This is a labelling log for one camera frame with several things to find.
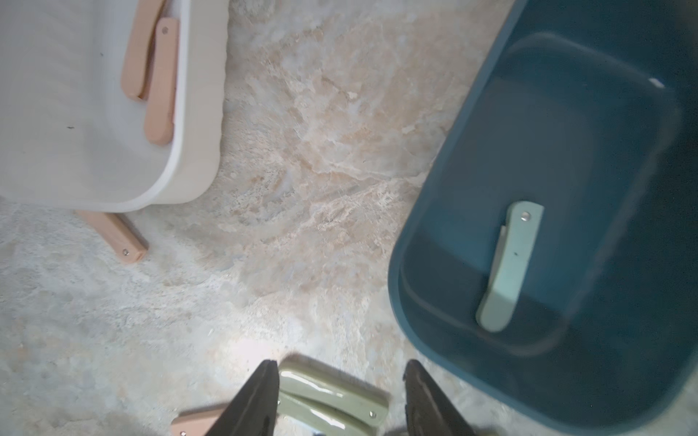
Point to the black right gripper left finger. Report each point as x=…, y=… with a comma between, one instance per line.
x=253, y=411

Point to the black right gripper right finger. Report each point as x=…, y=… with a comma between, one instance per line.
x=428, y=411

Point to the mint knife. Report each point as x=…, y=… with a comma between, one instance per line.
x=514, y=249

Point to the pink folding knife near box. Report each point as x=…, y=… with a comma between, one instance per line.
x=127, y=245

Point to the white storage box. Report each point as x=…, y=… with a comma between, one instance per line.
x=71, y=139

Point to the dark teal storage box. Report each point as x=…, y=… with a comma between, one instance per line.
x=588, y=108

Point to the pink folding knife centre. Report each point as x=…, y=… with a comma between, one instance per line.
x=196, y=423

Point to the olive folding knife pair lower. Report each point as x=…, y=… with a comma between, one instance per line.
x=319, y=417

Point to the olive green folding knife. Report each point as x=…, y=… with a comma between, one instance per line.
x=339, y=391

